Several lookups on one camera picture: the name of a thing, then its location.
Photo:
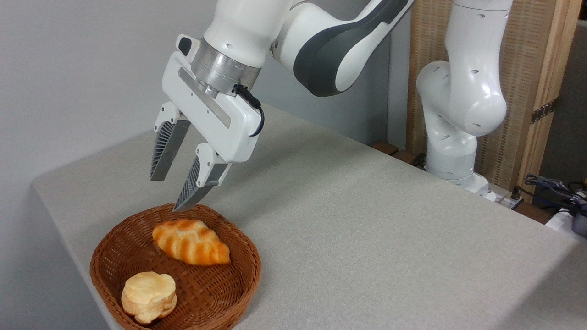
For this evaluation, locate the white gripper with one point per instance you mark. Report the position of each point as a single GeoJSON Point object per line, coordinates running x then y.
{"type": "Point", "coordinates": [215, 123]}

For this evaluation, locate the long braided bread loaf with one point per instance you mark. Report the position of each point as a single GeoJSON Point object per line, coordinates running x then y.
{"type": "Point", "coordinates": [190, 242]}

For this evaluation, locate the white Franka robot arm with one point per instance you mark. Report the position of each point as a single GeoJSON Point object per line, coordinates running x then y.
{"type": "Point", "coordinates": [321, 41]}

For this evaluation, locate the brown wicker basket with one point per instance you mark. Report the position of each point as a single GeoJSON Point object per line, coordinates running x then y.
{"type": "Point", "coordinates": [229, 288]}

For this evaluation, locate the small round bread roll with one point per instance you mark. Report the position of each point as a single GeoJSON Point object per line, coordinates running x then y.
{"type": "Point", "coordinates": [147, 295]}

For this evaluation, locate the brown wooden board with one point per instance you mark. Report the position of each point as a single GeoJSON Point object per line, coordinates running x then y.
{"type": "Point", "coordinates": [385, 148]}

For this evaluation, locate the brass screen hinge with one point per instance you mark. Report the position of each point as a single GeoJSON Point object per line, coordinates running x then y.
{"type": "Point", "coordinates": [544, 111]}

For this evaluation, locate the wooden bamboo folding screen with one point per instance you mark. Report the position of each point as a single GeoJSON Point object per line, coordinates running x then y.
{"type": "Point", "coordinates": [536, 55]}

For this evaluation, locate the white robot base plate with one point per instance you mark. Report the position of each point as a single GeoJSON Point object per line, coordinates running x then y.
{"type": "Point", "coordinates": [497, 196]}

